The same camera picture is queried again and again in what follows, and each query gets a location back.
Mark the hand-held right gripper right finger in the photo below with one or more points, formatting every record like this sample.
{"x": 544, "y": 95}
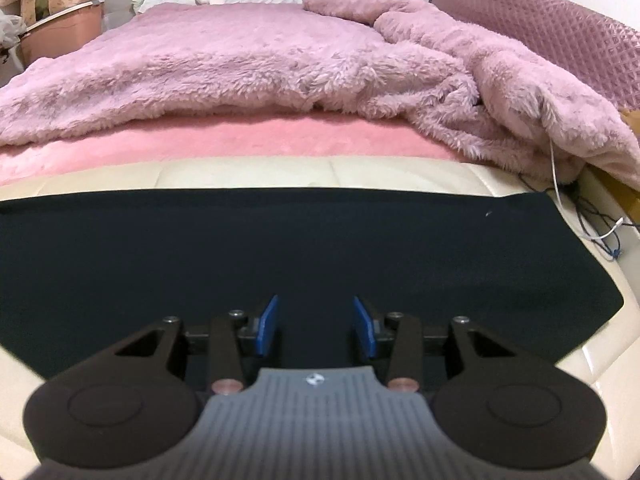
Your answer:
{"x": 364, "y": 330}

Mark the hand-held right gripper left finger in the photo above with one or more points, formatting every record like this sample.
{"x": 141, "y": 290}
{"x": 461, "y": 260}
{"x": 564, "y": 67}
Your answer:
{"x": 268, "y": 327}

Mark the black pants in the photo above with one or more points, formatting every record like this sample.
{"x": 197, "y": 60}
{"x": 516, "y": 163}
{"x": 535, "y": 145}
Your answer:
{"x": 320, "y": 250}

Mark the pink bed sheet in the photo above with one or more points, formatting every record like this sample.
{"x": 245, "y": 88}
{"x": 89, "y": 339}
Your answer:
{"x": 240, "y": 140}

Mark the cream leather bench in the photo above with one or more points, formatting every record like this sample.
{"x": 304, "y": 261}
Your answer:
{"x": 590, "y": 360}

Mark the pink fluffy blanket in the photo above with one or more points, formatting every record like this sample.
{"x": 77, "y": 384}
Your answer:
{"x": 280, "y": 60}

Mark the purple quilted headboard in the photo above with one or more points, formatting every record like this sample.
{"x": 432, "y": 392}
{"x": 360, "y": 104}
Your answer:
{"x": 560, "y": 30}

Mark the pink storage bin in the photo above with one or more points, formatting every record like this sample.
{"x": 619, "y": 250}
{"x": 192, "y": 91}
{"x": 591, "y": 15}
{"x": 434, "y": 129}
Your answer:
{"x": 60, "y": 35}

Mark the white plastic bag pile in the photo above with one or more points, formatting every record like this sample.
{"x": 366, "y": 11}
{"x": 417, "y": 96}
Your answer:
{"x": 10, "y": 27}

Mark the wooden bed frame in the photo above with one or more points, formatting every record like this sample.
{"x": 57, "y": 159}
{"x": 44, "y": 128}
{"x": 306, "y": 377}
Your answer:
{"x": 612, "y": 195}

